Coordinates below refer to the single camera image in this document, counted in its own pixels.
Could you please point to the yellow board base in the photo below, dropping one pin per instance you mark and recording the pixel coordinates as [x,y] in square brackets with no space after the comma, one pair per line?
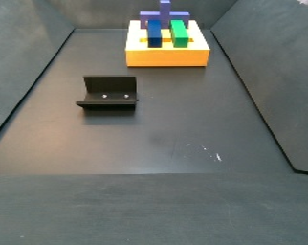
[141,56]

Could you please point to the blue bar block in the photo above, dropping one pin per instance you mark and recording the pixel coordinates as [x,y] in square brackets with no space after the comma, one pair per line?
[154,36]

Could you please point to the green bar block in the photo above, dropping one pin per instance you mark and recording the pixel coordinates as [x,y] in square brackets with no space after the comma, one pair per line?
[178,34]

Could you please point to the purple cross-shaped block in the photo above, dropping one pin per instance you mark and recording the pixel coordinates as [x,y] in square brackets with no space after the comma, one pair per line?
[164,15]

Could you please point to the black angle bracket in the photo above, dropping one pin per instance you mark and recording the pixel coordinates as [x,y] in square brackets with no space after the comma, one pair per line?
[109,92]

